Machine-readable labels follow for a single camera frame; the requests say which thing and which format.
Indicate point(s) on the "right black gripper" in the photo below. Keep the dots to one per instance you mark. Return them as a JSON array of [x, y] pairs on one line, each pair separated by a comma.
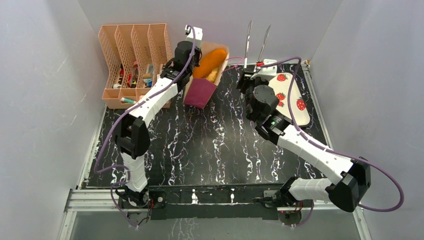
[[250, 74]]

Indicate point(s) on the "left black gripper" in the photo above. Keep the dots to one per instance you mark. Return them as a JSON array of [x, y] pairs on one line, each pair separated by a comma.
[[197, 52]]

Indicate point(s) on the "long orange fake baguette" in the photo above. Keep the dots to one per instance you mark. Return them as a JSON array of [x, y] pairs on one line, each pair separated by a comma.
[[209, 62]]

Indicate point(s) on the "metal tongs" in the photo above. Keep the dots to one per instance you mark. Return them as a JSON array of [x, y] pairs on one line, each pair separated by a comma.
[[247, 44]]

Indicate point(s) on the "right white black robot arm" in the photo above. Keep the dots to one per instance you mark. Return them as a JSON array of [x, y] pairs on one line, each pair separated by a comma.
[[346, 179]]

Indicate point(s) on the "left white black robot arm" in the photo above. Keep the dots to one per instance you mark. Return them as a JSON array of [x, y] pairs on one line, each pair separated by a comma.
[[131, 134]]

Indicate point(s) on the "small yellow fake bread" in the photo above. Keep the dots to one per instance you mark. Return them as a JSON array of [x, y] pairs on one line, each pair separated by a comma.
[[213, 75]]

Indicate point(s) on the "white strawberry print tray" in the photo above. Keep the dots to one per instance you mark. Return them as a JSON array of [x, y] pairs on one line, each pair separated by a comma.
[[280, 84]]

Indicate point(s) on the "peach plastic file organizer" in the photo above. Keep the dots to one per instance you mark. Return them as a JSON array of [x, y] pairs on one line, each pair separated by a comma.
[[122, 44]]

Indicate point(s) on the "red bottle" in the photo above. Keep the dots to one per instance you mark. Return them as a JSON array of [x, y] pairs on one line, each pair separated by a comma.
[[135, 68]]

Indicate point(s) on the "green white tube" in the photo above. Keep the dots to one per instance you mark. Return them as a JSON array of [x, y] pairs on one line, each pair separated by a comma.
[[126, 100]]

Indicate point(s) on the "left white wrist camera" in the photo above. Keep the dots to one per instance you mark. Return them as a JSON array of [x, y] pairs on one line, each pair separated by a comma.
[[194, 35]]

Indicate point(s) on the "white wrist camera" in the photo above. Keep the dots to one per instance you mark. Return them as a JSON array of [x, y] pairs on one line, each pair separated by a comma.
[[194, 35], [266, 71]]

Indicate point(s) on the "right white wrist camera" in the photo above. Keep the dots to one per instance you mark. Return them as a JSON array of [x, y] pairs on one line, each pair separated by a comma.
[[266, 71]]

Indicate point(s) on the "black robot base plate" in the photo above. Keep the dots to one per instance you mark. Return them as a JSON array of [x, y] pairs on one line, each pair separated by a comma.
[[229, 201]]

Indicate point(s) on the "aluminium frame rail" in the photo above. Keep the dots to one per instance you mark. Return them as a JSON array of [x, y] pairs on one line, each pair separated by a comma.
[[100, 200]]

